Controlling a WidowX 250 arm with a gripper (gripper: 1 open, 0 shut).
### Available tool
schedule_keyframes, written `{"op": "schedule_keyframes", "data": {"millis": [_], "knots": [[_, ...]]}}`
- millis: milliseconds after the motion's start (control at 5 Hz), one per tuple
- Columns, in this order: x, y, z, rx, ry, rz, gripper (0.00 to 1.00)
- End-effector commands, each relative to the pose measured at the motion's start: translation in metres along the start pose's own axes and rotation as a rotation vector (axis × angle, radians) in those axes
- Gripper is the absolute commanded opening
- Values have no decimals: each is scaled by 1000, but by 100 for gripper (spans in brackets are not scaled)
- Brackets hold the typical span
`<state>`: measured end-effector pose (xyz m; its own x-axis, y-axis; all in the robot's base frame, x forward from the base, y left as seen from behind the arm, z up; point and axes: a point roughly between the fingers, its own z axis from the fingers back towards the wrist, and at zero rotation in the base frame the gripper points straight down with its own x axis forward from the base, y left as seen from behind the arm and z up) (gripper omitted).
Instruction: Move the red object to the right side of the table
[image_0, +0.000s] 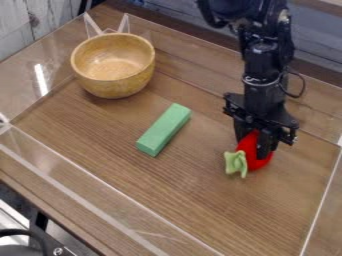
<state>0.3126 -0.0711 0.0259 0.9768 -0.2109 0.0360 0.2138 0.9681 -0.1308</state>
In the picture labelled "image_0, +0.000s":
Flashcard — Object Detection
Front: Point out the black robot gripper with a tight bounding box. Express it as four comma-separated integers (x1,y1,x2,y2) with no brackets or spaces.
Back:
222,78,299,160

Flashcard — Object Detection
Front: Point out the red plush strawberry toy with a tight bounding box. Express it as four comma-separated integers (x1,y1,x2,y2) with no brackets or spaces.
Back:
222,130,272,178

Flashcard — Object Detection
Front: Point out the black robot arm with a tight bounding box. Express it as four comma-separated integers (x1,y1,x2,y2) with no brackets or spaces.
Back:
197,0,300,160

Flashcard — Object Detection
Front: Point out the green rectangular block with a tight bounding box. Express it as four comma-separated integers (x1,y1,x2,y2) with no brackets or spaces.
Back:
136,103,190,157

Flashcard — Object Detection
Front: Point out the wooden bowl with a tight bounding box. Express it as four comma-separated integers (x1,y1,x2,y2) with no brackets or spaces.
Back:
69,33,156,99

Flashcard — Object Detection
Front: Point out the black metal stand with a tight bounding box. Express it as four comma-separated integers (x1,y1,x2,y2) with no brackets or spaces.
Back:
29,211,88,256

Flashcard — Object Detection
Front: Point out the clear acrylic tray wall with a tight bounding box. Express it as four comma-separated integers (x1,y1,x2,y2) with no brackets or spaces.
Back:
0,9,342,256

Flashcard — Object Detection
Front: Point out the black cable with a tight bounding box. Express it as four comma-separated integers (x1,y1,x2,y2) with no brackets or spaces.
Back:
0,228,50,256

